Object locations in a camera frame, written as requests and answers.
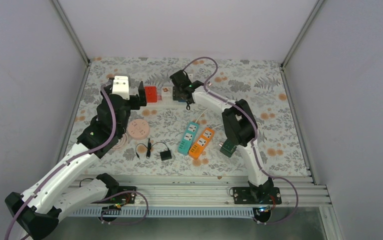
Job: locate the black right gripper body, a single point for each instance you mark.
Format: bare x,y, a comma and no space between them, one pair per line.
177,93

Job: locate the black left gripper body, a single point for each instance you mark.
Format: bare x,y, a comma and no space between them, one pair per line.
136,104

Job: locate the red cube socket adapter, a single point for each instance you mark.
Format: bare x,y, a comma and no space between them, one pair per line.
151,94

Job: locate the white multicolour power strip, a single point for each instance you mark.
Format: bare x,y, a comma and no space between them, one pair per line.
166,100

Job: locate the white cube socket adapter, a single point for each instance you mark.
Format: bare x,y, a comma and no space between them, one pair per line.
166,91

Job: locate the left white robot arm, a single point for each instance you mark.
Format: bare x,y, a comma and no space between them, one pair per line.
40,208

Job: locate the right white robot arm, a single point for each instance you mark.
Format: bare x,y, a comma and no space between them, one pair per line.
239,126

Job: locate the floral patterned table mat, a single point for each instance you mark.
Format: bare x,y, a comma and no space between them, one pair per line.
259,82

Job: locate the teal power strip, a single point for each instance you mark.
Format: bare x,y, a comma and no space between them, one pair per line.
188,138

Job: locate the orange power strip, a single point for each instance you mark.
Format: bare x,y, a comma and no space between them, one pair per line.
201,143

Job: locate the dark green cube adapter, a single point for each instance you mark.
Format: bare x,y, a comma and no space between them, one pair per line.
227,148

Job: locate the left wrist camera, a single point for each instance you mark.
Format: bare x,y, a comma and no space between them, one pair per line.
120,86

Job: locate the pink round socket with cable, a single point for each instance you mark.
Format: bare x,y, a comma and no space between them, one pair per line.
138,129

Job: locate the aluminium corner frame post left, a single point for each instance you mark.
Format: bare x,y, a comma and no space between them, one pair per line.
70,30

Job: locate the aluminium corner frame post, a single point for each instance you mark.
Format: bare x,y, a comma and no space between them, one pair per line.
307,24
70,30

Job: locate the aluminium front rail base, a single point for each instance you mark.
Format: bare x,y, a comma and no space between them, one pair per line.
202,197

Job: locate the aluminium corner frame post right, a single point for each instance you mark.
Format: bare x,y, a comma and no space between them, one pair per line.
307,24

